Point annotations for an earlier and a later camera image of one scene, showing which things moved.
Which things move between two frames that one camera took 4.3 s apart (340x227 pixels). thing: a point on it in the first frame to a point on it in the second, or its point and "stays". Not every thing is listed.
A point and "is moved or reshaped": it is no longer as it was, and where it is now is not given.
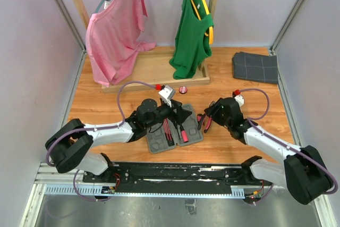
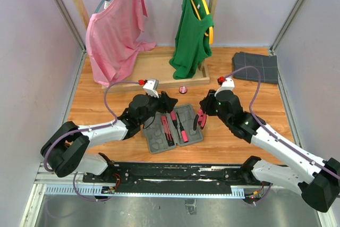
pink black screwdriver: (184, 134) stays
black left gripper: (181, 115) to (166, 103)
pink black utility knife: (168, 132) stays
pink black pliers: (200, 120) is moved or reshaped
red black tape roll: (183, 90) stays
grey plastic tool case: (157, 139) stays
